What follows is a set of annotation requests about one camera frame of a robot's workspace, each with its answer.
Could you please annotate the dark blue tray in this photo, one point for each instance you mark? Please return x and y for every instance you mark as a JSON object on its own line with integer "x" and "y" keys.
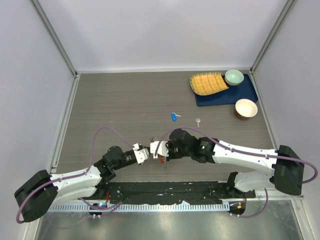
{"x": 245, "y": 90}

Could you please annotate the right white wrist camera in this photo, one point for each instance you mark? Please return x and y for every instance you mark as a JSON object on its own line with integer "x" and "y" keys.
{"x": 159, "y": 148}

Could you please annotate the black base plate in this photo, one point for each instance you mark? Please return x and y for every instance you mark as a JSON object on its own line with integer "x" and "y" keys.
{"x": 173, "y": 192}

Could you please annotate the yellow woven bamboo plate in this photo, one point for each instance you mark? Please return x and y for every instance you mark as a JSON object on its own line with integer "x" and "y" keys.
{"x": 209, "y": 83}

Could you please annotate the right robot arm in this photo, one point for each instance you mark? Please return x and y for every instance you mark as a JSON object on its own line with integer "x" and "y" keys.
{"x": 271, "y": 168}

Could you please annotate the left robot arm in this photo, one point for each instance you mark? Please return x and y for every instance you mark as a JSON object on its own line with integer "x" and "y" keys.
{"x": 44, "y": 190}

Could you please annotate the light green bowl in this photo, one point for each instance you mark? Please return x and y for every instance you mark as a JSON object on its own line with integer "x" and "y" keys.
{"x": 233, "y": 77}

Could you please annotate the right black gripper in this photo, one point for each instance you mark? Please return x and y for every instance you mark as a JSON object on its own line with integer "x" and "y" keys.
{"x": 168, "y": 145}

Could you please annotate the plain silver key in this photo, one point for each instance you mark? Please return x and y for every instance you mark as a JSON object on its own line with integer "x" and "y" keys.
{"x": 198, "y": 120}

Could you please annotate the right aluminium frame post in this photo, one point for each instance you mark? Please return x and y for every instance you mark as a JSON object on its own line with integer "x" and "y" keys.
{"x": 289, "y": 4}

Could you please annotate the aluminium frame post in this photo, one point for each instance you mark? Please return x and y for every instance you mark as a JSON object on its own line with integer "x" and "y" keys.
{"x": 53, "y": 35}
{"x": 289, "y": 4}

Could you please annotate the blue tagged key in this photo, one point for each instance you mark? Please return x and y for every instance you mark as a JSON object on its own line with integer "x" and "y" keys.
{"x": 174, "y": 116}

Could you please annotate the left aluminium frame post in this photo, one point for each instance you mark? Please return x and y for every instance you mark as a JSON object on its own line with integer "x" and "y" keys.
{"x": 53, "y": 35}

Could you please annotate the brown white bowl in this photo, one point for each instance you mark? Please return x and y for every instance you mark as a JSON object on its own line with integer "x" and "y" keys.
{"x": 245, "y": 109}

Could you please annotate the white slotted cable duct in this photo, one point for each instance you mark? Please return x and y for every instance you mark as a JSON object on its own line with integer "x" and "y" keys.
{"x": 75, "y": 207}

